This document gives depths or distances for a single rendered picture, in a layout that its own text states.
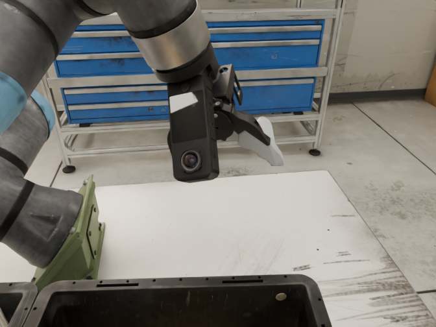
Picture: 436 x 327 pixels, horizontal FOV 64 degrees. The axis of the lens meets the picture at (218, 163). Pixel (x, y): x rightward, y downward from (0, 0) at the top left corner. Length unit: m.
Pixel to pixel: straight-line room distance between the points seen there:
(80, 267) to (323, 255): 0.47
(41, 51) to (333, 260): 0.63
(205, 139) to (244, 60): 1.78
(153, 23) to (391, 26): 3.17
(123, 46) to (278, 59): 0.89
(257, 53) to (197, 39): 1.78
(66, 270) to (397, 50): 3.24
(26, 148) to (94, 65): 1.45
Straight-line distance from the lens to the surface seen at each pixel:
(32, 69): 0.34
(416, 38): 3.61
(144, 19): 0.35
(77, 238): 0.64
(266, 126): 0.48
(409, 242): 1.99
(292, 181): 0.96
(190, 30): 0.36
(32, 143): 0.72
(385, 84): 3.61
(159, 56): 0.36
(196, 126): 0.37
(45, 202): 0.68
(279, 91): 2.25
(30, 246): 0.69
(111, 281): 0.42
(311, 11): 2.15
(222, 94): 0.42
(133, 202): 0.90
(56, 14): 0.37
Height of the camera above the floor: 1.24
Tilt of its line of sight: 32 degrees down
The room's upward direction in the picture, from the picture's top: straight up
